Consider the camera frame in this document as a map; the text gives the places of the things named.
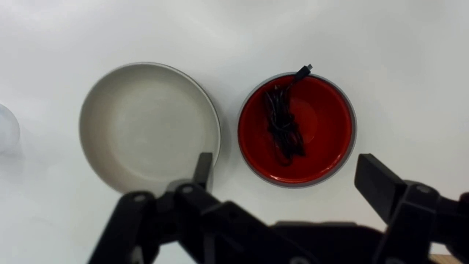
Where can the clear plastic bottle blue dot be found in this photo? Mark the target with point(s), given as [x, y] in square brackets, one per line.
[8, 133]

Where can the orange bowl with grey outside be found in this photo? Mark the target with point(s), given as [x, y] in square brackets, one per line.
[323, 127]

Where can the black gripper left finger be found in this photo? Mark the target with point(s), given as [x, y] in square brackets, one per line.
[162, 225]

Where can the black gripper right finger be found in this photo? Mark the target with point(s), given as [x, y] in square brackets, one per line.
[420, 221]

